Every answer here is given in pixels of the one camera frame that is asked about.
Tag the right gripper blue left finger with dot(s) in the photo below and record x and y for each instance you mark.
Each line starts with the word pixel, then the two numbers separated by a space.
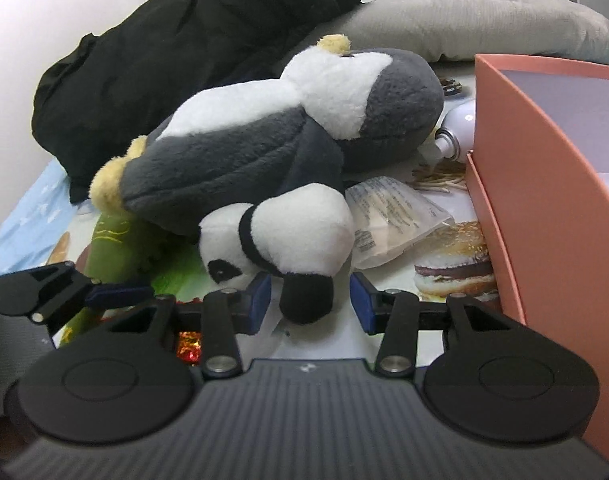
pixel 225 314

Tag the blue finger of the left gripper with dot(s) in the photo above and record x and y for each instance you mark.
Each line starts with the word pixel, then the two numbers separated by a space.
pixel 116 296

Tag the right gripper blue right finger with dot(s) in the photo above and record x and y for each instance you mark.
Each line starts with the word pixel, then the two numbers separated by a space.
pixel 394 314

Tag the red foil tea packet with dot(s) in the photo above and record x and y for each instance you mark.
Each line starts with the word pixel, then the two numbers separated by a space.
pixel 188 346

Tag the clear plastic snack bag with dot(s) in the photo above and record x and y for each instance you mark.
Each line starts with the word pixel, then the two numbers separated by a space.
pixel 390 218

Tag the small panda plush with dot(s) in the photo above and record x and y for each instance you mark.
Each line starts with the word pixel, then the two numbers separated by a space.
pixel 304 237

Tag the fruit print table mat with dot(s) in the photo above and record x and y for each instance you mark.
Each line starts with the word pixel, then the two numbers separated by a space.
pixel 453 259

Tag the green massage stick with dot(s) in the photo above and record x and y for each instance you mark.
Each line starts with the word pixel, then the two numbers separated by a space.
pixel 136 252

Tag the light blue bed sheet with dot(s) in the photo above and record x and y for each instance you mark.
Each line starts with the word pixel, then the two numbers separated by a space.
pixel 31 231

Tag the white round bottle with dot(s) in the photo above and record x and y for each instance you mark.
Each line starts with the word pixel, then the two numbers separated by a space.
pixel 455 136

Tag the black jacket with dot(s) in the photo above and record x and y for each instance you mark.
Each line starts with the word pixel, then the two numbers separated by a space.
pixel 92 103

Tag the grey white penguin plush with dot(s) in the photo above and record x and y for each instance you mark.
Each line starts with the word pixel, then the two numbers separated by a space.
pixel 332 111

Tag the pink cardboard box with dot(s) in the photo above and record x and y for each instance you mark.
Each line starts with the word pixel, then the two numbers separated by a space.
pixel 538 176

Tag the grey quilt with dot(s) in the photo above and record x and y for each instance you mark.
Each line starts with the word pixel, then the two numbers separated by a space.
pixel 458 30

